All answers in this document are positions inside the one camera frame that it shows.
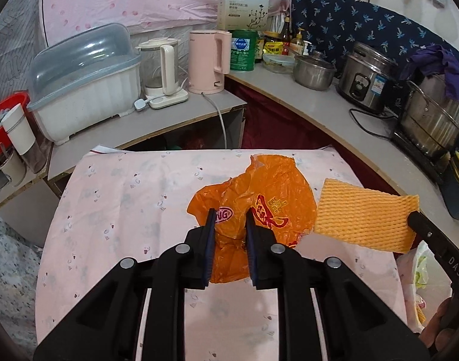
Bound orange plastic bag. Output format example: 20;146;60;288
187;154;317;284

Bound green yellow snack bag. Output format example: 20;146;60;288
414;255;429;288

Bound trash bin with white liner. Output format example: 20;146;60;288
396;241;452;332

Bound person's right hand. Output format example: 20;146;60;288
419;298;455;351

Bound dark blue yellow basins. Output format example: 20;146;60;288
440;151;459;220

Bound black induction cooker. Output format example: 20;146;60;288
391;129;450;185

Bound pink floral tablecloth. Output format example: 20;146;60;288
34;147;409;361

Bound large steel steamer pot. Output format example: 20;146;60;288
401;74;459;159

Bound white power plug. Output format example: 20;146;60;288
134;98;149;112

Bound silver rice cooker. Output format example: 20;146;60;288
336;42;397;113

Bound purple cloth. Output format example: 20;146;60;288
399;45;459;101

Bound small steel pot with lid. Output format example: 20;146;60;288
293;51;336;91

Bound white glass electric kettle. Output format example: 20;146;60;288
136;38;188;109

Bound pink electric kettle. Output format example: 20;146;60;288
188;30;232;94

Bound yellow label jar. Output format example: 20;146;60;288
263;31;283;55

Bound green tin can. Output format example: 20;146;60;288
230;29;258;71

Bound dark sauce bottle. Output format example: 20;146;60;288
281;16;291;55

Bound white dish rack with lid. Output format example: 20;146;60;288
27;23;141;145

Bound blue patterned cloth backsplash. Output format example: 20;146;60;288
290;0;459;73

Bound beige cardboard box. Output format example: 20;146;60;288
217;0;268;31

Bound red plastic basket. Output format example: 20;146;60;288
0;90;32;159

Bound black power cable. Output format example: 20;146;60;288
348;107;400;141

